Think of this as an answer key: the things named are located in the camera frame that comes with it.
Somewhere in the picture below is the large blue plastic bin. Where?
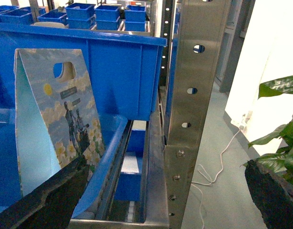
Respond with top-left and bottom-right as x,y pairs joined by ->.
0,23 -> 167,121

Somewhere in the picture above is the shallow blue plastic tray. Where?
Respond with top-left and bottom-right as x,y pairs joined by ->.
0,109 -> 128,219

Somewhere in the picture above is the white cable on floor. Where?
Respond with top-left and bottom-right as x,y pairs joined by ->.
191,128 -> 243,229

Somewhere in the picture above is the green leafy plant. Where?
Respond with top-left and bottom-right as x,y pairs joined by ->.
248,75 -> 293,185

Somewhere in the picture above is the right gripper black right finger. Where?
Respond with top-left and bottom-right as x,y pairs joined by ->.
244,160 -> 293,229

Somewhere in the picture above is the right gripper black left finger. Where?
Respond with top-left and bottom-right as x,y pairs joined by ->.
0,156 -> 90,229

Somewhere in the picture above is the flower print gift bag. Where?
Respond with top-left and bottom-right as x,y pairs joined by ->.
14,48 -> 105,196

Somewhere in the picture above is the stainless steel rack post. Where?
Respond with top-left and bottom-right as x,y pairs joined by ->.
164,0 -> 231,229

